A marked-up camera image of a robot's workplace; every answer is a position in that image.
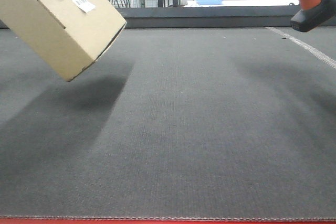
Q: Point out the orange black barcode scanner gun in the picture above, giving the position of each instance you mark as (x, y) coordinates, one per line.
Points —
(312, 13)

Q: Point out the brown cardboard box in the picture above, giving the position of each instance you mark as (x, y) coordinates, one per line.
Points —
(70, 35)

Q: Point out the far grey conveyor belt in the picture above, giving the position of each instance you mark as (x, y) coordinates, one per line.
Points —
(209, 17)

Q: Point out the blue tray on table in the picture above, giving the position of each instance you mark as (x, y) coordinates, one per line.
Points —
(209, 2)

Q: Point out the dark grey conveyor belt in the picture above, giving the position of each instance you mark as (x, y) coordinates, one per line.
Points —
(218, 124)

